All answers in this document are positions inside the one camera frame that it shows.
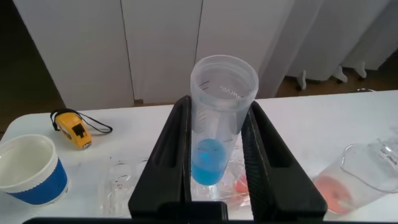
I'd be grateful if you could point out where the clear acrylic test tube rack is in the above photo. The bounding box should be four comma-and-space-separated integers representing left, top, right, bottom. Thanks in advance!
99, 155, 252, 217

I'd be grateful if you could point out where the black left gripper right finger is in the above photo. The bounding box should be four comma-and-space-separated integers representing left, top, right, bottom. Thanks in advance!
241, 100, 329, 222

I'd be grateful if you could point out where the test tube with blue liquid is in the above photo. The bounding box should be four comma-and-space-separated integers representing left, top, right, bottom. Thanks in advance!
190, 55, 259, 187

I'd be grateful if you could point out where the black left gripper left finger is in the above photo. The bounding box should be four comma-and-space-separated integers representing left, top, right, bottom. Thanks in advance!
127, 95, 192, 218

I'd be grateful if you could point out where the clear plastic beaker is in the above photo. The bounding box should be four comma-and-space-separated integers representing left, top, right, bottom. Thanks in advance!
312, 136, 398, 215

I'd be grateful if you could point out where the blue white paper cup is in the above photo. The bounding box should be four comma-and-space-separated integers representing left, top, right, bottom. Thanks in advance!
0, 134, 69, 207

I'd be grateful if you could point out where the yellow tape measure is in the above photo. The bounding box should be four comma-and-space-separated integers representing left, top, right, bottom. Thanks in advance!
50, 108, 113, 150

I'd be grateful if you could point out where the test tube with red liquid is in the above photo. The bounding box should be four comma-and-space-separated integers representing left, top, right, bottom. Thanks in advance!
233, 174, 249, 195

